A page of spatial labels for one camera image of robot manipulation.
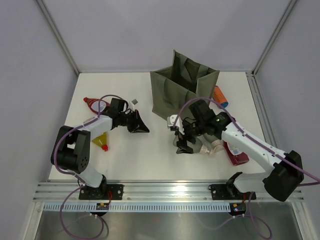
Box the green canvas bag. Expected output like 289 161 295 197
150 50 220 120

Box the right aluminium frame post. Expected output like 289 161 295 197
251 0 299 77

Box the red bottle on left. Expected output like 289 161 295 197
83 97 110 114

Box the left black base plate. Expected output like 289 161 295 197
78 184 124 201

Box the aluminium frame post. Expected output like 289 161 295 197
34 0 81 77
251 0 299 77

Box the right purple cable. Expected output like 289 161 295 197
172 97 320 240

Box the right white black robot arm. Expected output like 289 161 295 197
167 97 304 202

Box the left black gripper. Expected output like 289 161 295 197
118 109 150 133

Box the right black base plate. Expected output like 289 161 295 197
208 183 252 201

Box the yellow bottle red cap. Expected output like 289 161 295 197
91 132 109 152

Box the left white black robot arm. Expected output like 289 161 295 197
51 95 150 200

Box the green bottle beige cap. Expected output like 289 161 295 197
203 134 224 157

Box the red bottle on right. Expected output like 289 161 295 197
222 141 250 166

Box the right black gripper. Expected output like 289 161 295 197
175 119 206 154

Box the aluminium mounting rail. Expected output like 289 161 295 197
32 180 305 203

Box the orange bottle blue base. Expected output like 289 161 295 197
212 85 229 108

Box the purple cable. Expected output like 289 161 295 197
53 94 133 240
172 97 320 240

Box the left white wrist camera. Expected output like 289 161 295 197
128 99 138 111

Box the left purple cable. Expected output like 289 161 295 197
53 94 133 240

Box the green pump bottle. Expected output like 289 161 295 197
172 136 210 155

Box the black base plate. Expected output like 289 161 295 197
208 183 252 201
78 184 124 201

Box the white slotted cable duct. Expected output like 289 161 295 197
42 202 232 213

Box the left aluminium frame post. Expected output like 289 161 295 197
34 0 81 77

